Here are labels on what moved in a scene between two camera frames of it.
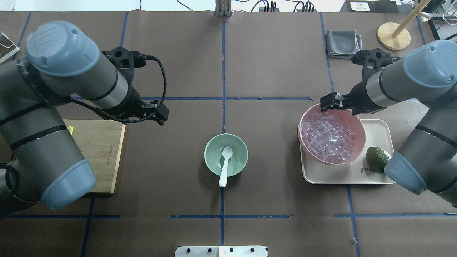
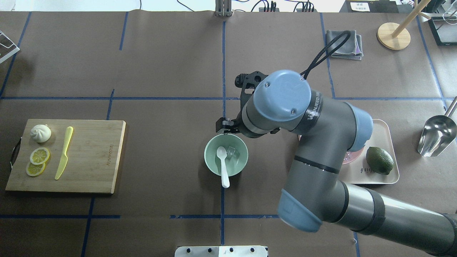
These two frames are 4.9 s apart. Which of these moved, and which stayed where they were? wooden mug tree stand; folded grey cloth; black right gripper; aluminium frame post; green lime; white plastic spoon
Moved: black right gripper; white plastic spoon
Stayed: wooden mug tree stand; green lime; aluminium frame post; folded grey cloth
